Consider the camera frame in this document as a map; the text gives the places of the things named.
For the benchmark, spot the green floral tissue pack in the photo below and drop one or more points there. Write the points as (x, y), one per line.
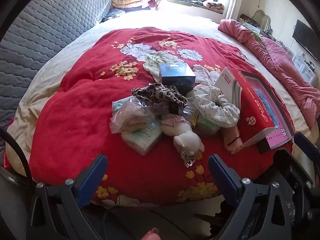
(145, 141)

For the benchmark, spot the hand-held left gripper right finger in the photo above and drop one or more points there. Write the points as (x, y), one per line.
(222, 177)

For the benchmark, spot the small green tissue pack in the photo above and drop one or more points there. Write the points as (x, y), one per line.
(207, 127)

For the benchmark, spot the dark patterned pillow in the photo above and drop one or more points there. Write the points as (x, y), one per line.
(112, 15)

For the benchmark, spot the pink book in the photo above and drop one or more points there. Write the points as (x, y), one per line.
(275, 130)

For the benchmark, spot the small barcode tissue pack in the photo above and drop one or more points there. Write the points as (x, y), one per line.
(188, 110)

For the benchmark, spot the white floral scrunchie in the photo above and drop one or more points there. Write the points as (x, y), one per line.
(212, 102)

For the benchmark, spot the vanity mirror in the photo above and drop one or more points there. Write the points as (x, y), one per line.
(261, 20)

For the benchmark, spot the white drawer cabinet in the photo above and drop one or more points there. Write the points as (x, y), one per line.
(302, 67)

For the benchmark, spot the black television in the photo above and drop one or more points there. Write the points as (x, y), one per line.
(305, 38)

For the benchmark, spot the grey quilted headboard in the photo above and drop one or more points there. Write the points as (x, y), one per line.
(50, 30)

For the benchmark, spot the long red tissue pack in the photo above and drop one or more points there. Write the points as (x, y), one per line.
(250, 110)

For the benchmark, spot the stack of folded blankets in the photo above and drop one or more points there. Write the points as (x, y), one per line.
(130, 1)

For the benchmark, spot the person's left hand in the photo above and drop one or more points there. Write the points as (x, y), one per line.
(152, 234)

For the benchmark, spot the clear plastic bag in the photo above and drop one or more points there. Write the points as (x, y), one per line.
(130, 120)

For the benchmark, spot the red floral blanket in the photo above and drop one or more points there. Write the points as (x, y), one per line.
(87, 105)

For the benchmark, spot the pink quilt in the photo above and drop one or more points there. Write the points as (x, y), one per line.
(282, 67)

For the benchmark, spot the dark shiny box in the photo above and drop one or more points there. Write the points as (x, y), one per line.
(175, 77)

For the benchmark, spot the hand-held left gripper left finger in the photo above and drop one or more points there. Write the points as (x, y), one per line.
(92, 180)

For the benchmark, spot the bed with cream sheet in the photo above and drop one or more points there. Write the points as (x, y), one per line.
(62, 52)

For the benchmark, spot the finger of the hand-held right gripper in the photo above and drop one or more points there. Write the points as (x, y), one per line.
(292, 165)
(307, 146)

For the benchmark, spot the leopard print scrunchie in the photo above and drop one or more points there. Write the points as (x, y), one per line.
(160, 92)

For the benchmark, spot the brown patterned blanket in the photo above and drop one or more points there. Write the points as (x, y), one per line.
(215, 6)

